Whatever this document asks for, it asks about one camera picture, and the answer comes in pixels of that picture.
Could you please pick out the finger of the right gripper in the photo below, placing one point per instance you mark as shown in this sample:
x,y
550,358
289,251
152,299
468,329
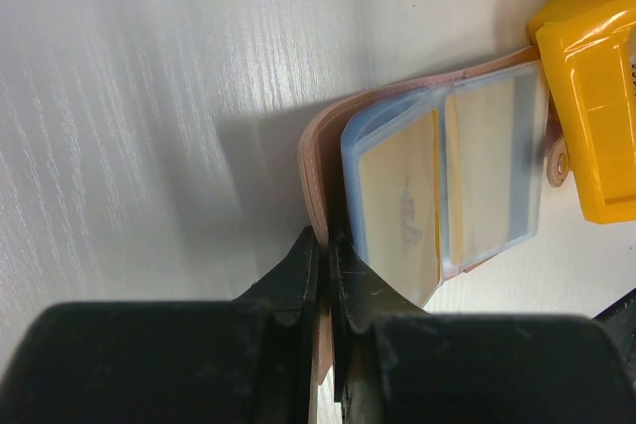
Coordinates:
x,y
620,315

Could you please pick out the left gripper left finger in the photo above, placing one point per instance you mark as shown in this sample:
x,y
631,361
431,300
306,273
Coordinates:
x,y
246,360

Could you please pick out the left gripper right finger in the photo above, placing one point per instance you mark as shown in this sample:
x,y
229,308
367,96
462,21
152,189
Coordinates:
x,y
395,363

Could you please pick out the gold credit card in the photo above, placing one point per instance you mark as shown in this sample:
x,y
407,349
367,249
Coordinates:
x,y
493,134
398,189

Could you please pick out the tan leather card holder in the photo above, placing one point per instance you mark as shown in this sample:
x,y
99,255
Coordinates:
x,y
334,141

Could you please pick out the yellow plastic bin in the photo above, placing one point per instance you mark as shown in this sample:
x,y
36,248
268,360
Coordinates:
x,y
587,49

